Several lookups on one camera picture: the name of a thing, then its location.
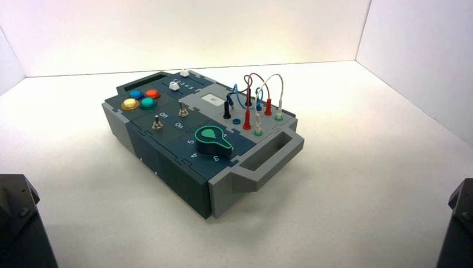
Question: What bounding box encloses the green-edged black rotary knob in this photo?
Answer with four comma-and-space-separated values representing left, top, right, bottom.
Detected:
195, 125, 235, 156

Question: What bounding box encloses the grey and dark task box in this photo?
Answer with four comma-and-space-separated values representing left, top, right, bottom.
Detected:
102, 69, 305, 219

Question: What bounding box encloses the yellow round push button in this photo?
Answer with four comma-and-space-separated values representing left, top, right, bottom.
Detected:
121, 98, 141, 111

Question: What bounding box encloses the red banana plug cable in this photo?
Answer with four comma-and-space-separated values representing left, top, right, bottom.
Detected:
242, 73, 273, 131

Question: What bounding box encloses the white banana plug cable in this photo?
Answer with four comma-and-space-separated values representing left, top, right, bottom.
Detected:
253, 73, 285, 136

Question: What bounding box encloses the blue and black plug cable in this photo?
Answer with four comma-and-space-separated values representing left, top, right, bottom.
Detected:
223, 84, 264, 120

